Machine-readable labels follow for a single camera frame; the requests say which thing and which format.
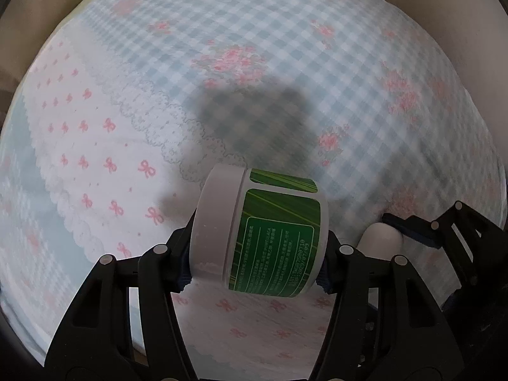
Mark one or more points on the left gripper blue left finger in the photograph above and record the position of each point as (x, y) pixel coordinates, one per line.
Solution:
(93, 340)

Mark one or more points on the white earbuds case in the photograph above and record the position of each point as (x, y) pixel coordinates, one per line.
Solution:
(380, 241)

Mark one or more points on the green label white jar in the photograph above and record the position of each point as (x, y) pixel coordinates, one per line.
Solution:
(259, 232)

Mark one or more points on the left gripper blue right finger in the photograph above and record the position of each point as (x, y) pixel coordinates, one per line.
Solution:
(385, 323)

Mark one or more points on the blue checked floral bedsheet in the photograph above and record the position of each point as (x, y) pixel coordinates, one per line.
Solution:
(129, 104)

